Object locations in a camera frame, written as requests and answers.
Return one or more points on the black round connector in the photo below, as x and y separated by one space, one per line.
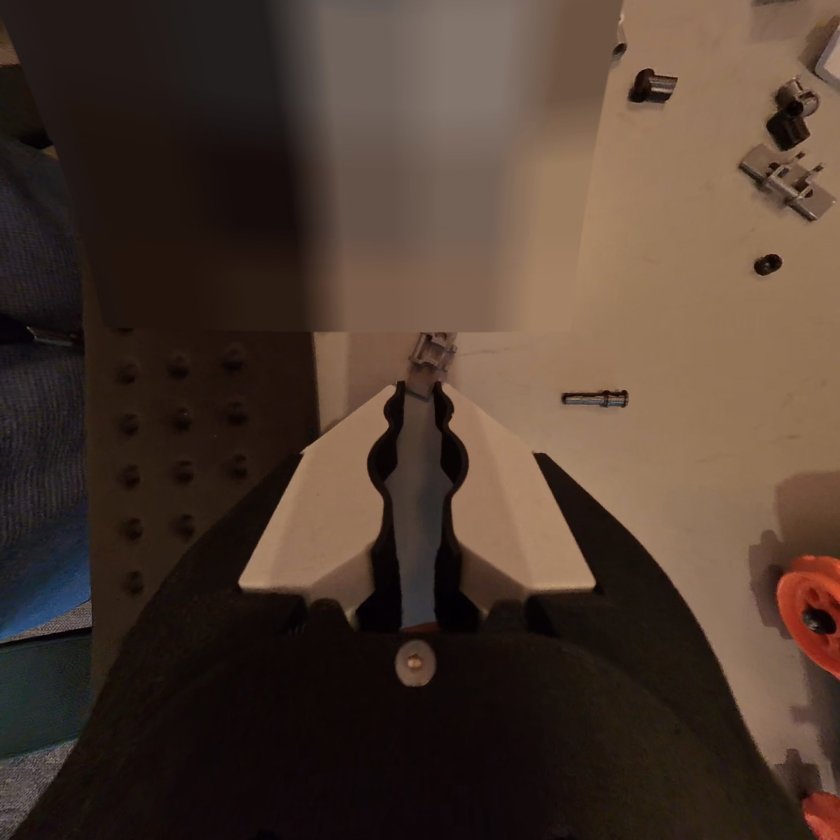
653 85

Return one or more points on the grey plate with clips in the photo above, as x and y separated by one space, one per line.
787 180

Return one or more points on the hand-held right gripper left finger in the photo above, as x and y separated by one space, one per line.
308 525

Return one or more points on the small black pin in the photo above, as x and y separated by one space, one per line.
594 397

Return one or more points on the person's leg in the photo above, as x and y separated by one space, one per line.
39 426

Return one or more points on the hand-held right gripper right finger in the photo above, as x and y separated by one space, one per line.
525 525

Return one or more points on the black dimpled foam pad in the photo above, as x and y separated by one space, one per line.
197 459

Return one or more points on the pale curved panel with pins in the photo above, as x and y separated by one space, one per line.
828 56

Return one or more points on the black toy car orange wheels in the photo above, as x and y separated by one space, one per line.
810 590

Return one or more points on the black and grey connector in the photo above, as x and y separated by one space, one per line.
791 118

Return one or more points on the grey clip plate assembly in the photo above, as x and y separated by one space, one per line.
430 354

